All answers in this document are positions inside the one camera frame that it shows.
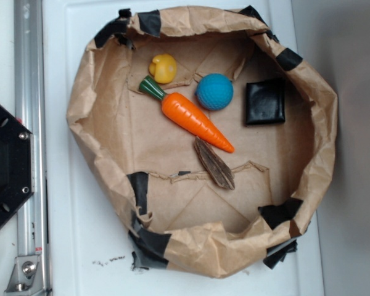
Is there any brown paper bag tray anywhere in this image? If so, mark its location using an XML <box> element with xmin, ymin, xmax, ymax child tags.
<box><xmin>67</xmin><ymin>6</ymin><xmax>338</xmax><ymax>278</ymax></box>

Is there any brown wood chip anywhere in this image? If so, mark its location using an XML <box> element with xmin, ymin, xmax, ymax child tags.
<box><xmin>194</xmin><ymin>137</ymin><xmax>235</xmax><ymax>190</ymax></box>

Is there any metal corner bracket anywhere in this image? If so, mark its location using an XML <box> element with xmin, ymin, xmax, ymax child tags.
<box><xmin>3</xmin><ymin>255</ymin><xmax>44</xmax><ymax>295</ymax></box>

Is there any white plastic board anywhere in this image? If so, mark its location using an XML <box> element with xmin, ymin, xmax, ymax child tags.
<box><xmin>43</xmin><ymin>1</ymin><xmax>324</xmax><ymax>295</ymax></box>

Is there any blue golf ball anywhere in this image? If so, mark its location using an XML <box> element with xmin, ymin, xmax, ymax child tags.
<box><xmin>195</xmin><ymin>73</ymin><xmax>234</xmax><ymax>111</ymax></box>

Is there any aluminium extrusion rail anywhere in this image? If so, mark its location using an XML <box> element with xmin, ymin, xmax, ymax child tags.
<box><xmin>14</xmin><ymin>1</ymin><xmax>52</xmax><ymax>295</ymax></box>

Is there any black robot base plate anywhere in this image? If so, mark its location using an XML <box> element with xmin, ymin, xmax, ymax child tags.
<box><xmin>0</xmin><ymin>104</ymin><xmax>33</xmax><ymax>229</ymax></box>

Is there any black square block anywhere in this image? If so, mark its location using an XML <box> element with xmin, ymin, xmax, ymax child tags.
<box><xmin>245</xmin><ymin>78</ymin><xmax>286</xmax><ymax>126</ymax></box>

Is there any orange toy carrot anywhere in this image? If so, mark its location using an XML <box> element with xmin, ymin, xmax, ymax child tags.
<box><xmin>139</xmin><ymin>76</ymin><xmax>235</xmax><ymax>153</ymax></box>

